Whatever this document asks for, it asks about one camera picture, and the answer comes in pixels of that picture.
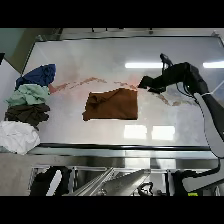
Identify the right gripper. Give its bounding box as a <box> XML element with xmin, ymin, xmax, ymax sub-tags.
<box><xmin>137</xmin><ymin>73</ymin><xmax>170</xmax><ymax>95</ymax></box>

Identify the brown shirt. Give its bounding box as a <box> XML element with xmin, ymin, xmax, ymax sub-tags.
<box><xmin>82</xmin><ymin>87</ymin><xmax>139</xmax><ymax>122</ymax></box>

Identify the blue garment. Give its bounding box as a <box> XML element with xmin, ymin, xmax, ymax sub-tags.
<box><xmin>14</xmin><ymin>63</ymin><xmax>57</xmax><ymax>90</ymax></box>

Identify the pale green garment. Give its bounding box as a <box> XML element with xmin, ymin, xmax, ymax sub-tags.
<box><xmin>5</xmin><ymin>83</ymin><xmax>52</xmax><ymax>107</ymax></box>

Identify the dark brown garment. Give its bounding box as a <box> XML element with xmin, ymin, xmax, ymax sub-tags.
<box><xmin>4</xmin><ymin>103</ymin><xmax>51</xmax><ymax>128</ymax></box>

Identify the white garment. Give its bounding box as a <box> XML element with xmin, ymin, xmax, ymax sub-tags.
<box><xmin>0</xmin><ymin>120</ymin><xmax>42</xmax><ymax>156</ymax></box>

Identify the black cable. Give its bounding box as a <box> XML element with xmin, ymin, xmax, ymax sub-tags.
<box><xmin>136</xmin><ymin>181</ymin><xmax>155</xmax><ymax>197</ymax></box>

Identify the silver frame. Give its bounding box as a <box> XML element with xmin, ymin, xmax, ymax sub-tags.
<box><xmin>28</xmin><ymin>146</ymin><xmax>224</xmax><ymax>197</ymax></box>

